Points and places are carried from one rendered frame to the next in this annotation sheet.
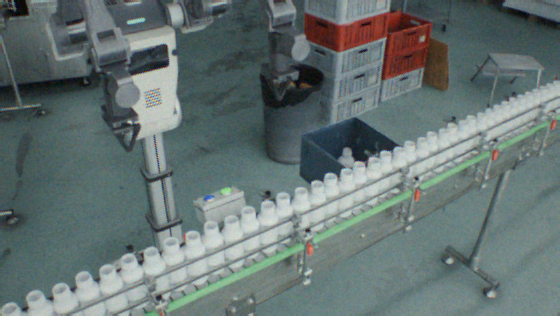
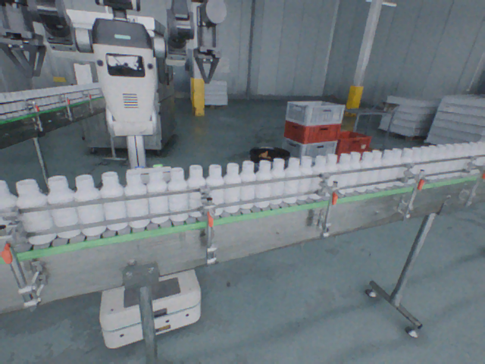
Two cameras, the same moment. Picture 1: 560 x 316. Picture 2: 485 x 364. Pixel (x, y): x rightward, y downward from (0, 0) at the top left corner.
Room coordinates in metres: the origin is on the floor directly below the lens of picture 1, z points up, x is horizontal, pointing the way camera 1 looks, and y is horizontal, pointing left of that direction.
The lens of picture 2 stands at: (0.41, -0.29, 1.44)
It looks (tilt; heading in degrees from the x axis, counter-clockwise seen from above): 24 degrees down; 11
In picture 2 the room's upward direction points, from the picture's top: 4 degrees clockwise
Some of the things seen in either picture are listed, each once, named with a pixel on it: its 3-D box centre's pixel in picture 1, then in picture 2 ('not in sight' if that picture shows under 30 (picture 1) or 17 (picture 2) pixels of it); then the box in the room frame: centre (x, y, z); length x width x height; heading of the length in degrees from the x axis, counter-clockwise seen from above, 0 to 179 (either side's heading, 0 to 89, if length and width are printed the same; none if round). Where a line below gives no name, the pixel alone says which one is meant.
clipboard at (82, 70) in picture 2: not in sight; (83, 74); (3.85, 2.83, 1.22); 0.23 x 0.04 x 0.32; 107
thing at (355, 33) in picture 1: (346, 24); (311, 130); (3.81, -0.51, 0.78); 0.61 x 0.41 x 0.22; 132
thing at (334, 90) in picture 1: (342, 74); not in sight; (3.80, -0.50, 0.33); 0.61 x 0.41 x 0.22; 131
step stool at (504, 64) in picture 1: (505, 75); not in sight; (4.23, -2.18, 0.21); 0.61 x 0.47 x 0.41; 178
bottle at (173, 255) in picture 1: (174, 263); (64, 207); (0.89, 0.28, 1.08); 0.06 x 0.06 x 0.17
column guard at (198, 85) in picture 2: not in sight; (198, 97); (8.35, 2.85, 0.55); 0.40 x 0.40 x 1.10; 35
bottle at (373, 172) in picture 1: (371, 180); (291, 180); (1.28, -0.30, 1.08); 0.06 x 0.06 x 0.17
